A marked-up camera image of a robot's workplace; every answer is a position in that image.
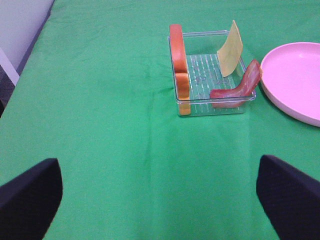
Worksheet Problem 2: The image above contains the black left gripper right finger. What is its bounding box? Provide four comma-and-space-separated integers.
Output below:
256, 155, 320, 240

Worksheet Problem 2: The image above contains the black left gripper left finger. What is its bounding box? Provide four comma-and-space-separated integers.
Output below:
0, 158, 63, 240

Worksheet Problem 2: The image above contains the bacon strip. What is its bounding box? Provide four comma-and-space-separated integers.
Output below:
210, 59, 262, 99

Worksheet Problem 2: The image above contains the pink plate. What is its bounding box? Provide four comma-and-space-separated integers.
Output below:
261, 42, 320, 127

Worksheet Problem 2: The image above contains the clear left plastic container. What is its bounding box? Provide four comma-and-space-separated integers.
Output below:
175, 30, 256, 117

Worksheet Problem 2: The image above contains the yellow cheese slice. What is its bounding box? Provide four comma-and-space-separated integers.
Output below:
216, 20, 243, 77

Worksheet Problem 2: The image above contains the upright bread slice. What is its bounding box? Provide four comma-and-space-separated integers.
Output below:
169, 24, 190, 101

